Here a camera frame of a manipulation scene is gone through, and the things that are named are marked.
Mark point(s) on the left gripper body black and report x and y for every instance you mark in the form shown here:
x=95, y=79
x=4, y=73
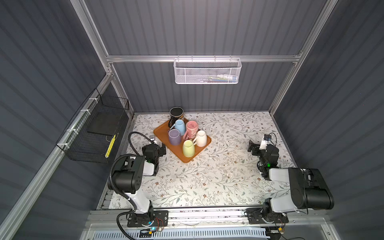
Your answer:
x=161, y=150

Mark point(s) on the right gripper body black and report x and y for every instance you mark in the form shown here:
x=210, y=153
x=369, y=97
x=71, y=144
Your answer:
x=253, y=147

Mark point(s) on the light blue mug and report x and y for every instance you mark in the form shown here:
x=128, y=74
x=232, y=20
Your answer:
x=180, y=126

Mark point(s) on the black skull pattern mug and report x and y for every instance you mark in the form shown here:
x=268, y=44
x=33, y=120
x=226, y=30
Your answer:
x=176, y=113

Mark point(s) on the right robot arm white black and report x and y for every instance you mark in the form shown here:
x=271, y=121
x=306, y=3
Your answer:
x=308, y=189

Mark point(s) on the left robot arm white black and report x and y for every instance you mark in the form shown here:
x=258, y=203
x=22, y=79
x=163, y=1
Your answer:
x=125, y=179

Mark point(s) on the purple mug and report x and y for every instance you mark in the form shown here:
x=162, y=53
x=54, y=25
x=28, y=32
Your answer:
x=174, y=137

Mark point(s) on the light green mug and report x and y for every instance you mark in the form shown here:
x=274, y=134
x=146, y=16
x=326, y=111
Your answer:
x=188, y=149

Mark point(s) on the pink ghost mug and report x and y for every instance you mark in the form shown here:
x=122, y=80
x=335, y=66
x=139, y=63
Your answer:
x=192, y=128

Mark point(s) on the white cream mug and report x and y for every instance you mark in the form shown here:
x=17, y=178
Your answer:
x=201, y=139

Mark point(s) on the pens in white basket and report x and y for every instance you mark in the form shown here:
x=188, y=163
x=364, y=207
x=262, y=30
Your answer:
x=220, y=79

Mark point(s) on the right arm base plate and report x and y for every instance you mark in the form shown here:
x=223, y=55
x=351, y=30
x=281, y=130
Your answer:
x=259, y=216

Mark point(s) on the black wire basket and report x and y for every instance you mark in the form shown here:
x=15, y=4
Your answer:
x=88, y=139

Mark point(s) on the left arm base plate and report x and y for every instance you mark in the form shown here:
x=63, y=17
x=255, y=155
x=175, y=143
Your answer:
x=150, y=219

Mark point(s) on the white perforated cable duct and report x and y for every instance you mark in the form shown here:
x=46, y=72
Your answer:
x=238, y=233

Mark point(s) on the white wire mesh basket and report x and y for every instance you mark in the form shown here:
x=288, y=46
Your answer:
x=189, y=71

